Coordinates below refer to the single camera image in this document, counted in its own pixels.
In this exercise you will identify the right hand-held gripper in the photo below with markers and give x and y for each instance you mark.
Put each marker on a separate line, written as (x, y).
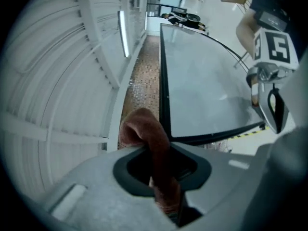
(274, 49)

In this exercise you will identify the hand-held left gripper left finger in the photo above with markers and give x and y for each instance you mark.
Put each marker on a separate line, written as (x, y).
(96, 196)

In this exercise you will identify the brown wiping cloth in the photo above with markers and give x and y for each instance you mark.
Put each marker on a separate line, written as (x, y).
(146, 133)

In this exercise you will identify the person's right forearm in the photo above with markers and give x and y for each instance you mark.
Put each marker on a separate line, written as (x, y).
(246, 32)

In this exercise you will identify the large white whiteboard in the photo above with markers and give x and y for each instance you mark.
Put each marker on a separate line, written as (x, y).
(204, 88)

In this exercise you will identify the black chest monitor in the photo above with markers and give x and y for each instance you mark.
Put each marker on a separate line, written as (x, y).
(272, 20)

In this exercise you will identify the yellow black floor tape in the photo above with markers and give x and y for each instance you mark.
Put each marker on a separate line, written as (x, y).
(244, 135)

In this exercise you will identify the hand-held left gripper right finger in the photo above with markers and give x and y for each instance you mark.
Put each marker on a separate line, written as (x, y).
(235, 191)

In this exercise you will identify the long ceiling light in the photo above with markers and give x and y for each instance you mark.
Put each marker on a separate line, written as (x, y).
(124, 34)

